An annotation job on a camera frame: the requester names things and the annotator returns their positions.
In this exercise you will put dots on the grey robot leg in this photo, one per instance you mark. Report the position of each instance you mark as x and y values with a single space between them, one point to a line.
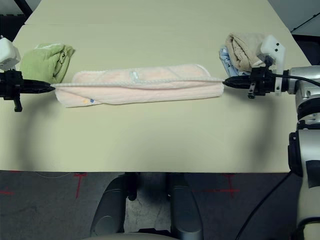
110 205
185 207

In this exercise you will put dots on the grey robot left leg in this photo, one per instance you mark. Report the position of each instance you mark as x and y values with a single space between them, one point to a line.
110 205

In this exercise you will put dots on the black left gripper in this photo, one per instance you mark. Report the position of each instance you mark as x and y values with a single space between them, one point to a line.
10 85

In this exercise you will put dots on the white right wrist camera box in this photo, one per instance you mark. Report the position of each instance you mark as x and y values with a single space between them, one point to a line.
273 47

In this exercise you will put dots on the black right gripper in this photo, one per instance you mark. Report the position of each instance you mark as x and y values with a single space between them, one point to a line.
261 81

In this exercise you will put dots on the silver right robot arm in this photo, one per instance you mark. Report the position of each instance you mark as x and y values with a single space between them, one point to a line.
307 150

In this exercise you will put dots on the green folded towel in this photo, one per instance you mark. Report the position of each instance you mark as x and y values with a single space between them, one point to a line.
37 65

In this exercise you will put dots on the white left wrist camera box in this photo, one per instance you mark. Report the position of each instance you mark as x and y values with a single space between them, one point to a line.
8 52

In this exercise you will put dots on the light blue folded towel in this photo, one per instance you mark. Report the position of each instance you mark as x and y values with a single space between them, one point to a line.
226 62

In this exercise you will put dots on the beige side table black legs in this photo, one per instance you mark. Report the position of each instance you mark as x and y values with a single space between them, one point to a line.
22 7

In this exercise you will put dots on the grey robot right leg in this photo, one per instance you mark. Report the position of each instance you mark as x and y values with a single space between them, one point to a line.
185 207

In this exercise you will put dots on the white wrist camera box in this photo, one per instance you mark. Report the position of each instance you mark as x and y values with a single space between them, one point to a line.
273 47
8 52

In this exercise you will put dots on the beige folded towel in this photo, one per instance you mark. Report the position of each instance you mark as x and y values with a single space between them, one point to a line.
240 50

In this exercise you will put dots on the black foam floor mat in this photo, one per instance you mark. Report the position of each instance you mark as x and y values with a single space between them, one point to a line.
10 25

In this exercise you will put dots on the pink towel with white trim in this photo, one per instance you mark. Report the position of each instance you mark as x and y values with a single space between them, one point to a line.
150 92

